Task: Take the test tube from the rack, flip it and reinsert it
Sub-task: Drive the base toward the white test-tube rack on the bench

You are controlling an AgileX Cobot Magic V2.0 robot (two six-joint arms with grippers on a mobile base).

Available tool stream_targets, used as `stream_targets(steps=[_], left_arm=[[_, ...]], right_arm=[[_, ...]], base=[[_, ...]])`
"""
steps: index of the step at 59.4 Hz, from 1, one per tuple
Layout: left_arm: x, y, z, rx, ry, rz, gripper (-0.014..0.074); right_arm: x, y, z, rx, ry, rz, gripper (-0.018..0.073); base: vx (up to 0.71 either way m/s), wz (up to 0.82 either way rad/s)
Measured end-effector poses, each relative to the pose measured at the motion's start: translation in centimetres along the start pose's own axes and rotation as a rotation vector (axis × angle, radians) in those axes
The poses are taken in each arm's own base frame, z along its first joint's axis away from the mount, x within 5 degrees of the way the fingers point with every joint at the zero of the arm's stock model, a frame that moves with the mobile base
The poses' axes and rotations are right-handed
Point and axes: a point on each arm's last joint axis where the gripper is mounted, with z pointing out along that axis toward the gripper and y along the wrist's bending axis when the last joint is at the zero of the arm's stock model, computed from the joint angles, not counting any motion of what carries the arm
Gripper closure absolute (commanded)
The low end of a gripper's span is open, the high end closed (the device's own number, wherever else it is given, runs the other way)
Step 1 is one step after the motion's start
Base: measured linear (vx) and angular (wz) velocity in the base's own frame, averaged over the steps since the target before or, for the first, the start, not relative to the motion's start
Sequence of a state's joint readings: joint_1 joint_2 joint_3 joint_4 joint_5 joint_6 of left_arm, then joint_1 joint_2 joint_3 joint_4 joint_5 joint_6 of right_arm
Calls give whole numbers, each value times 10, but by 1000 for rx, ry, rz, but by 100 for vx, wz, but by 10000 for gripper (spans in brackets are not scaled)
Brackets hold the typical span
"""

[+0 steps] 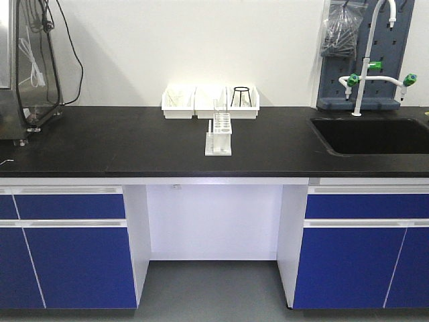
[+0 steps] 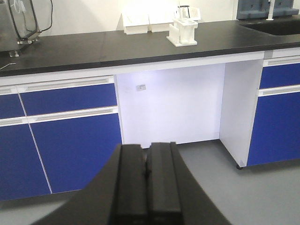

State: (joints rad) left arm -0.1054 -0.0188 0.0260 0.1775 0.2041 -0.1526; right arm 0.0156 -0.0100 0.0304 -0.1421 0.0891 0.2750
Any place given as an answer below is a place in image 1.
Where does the blue pegboard drying rack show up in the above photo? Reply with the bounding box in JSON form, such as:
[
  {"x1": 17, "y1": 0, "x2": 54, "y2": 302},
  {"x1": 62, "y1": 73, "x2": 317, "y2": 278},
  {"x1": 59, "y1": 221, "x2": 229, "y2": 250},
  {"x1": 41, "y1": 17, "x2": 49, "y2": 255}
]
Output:
[{"x1": 316, "y1": 1, "x2": 414, "y2": 111}]

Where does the blue cabinet unit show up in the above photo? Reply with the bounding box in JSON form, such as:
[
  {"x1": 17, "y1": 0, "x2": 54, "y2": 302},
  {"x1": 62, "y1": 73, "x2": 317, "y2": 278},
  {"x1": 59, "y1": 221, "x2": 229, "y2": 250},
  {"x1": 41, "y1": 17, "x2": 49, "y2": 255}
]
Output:
[
  {"x1": 292, "y1": 188, "x2": 428, "y2": 309},
  {"x1": 1, "y1": 186, "x2": 138, "y2": 309}
]

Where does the black wire tripod stand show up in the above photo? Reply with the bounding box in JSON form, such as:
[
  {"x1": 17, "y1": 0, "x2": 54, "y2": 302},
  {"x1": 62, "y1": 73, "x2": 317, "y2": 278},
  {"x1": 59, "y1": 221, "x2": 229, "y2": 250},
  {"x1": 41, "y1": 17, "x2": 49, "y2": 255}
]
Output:
[{"x1": 230, "y1": 86, "x2": 252, "y2": 107}]

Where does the right white storage bin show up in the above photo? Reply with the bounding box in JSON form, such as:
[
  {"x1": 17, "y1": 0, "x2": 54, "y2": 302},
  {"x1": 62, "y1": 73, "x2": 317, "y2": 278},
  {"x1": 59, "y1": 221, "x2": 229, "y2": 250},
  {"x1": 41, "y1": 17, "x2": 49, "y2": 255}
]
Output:
[{"x1": 226, "y1": 85, "x2": 260, "y2": 119}]

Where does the middle white storage bin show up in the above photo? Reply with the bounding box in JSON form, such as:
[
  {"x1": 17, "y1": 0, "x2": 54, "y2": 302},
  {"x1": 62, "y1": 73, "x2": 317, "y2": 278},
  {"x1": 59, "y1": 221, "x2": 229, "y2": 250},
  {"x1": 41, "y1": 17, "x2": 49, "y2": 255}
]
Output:
[{"x1": 194, "y1": 85, "x2": 227, "y2": 119}]

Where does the clear beaker with yellow stirrer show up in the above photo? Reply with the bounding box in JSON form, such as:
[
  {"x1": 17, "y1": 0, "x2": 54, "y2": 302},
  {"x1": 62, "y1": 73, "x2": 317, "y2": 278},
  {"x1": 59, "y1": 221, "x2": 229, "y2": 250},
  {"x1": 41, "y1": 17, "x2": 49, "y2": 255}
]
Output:
[{"x1": 166, "y1": 89, "x2": 184, "y2": 107}]

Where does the white test tube rack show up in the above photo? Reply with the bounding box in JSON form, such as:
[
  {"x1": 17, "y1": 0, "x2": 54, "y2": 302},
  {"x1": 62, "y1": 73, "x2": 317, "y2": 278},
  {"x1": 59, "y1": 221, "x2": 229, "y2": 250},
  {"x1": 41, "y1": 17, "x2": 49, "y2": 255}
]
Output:
[{"x1": 205, "y1": 111, "x2": 232, "y2": 156}]

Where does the plastic bag of dark pegs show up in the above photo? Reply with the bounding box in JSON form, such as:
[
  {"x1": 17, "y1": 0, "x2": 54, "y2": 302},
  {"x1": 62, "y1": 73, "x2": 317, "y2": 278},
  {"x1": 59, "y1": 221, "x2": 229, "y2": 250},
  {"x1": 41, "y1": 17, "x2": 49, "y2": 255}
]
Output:
[{"x1": 320, "y1": 1, "x2": 368, "y2": 58}]

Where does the black power cable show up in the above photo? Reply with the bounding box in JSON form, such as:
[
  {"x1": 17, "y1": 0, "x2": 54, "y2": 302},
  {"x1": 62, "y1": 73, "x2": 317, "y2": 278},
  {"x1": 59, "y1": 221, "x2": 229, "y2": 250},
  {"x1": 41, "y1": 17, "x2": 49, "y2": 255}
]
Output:
[{"x1": 54, "y1": 0, "x2": 84, "y2": 107}]

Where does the right blue cabinet unit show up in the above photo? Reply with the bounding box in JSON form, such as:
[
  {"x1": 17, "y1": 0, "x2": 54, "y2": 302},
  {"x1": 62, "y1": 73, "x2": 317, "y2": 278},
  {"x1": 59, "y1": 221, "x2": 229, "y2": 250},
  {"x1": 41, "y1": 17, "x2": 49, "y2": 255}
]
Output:
[{"x1": 292, "y1": 188, "x2": 428, "y2": 309}]

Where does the white gooseneck lab faucet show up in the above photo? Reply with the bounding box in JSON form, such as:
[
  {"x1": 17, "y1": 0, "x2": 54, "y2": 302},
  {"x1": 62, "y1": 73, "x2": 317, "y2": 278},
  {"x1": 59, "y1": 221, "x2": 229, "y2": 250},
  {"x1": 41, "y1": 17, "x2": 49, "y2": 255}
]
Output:
[{"x1": 338, "y1": 0, "x2": 417, "y2": 117}]

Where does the left blue cabinet unit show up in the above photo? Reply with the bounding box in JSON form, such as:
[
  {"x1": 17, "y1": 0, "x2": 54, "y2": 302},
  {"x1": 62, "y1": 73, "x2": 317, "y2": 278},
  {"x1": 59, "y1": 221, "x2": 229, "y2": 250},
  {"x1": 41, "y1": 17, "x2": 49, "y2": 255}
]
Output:
[{"x1": 1, "y1": 186, "x2": 138, "y2": 309}]

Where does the white storage bin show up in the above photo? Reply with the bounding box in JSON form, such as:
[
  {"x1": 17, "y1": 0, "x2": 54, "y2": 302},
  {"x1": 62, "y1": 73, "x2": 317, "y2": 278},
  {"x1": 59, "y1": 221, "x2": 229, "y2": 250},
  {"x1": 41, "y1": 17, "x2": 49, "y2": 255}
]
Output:
[
  {"x1": 162, "y1": 84, "x2": 196, "y2": 119},
  {"x1": 194, "y1": 85, "x2": 227, "y2": 119},
  {"x1": 226, "y1": 85, "x2": 260, "y2": 119}
]

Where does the left white storage bin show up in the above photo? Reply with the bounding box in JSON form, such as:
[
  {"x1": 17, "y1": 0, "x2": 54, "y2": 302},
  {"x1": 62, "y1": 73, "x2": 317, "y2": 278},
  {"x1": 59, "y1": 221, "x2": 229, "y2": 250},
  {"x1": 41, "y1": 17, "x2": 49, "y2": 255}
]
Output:
[{"x1": 162, "y1": 84, "x2": 196, "y2": 119}]

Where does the black lab sink basin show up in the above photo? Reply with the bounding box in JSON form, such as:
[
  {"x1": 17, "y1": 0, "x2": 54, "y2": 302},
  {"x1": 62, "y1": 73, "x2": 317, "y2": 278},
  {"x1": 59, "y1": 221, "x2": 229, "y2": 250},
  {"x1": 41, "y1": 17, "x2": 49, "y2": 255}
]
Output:
[{"x1": 310, "y1": 118, "x2": 428, "y2": 156}]

